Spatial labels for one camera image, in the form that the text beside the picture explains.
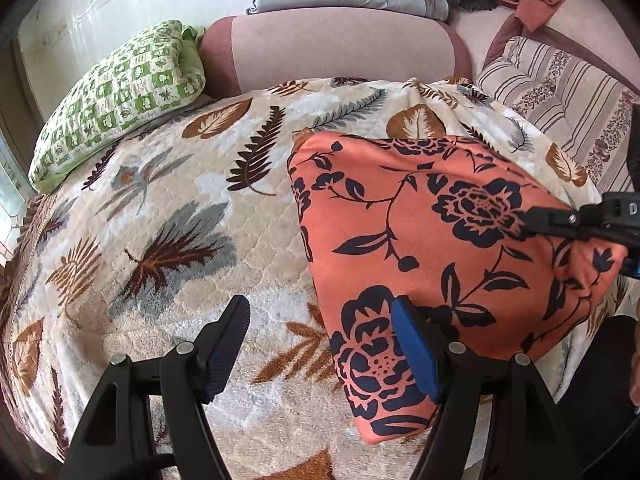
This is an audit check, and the orange floral garment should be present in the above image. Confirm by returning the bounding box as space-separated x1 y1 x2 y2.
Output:
288 131 626 444

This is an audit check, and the person's right hand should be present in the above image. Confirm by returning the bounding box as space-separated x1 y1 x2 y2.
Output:
629 302 640 408

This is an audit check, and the striped floral pillow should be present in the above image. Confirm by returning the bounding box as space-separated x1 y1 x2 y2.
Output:
476 36 639 192

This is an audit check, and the pink bolster at right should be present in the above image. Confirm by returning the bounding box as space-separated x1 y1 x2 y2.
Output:
448 0 639 91

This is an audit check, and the green checkered pillow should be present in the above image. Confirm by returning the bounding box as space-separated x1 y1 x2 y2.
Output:
28 20 205 194

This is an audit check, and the pink bolster cushion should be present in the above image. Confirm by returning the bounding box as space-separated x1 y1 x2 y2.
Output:
198 8 472 99

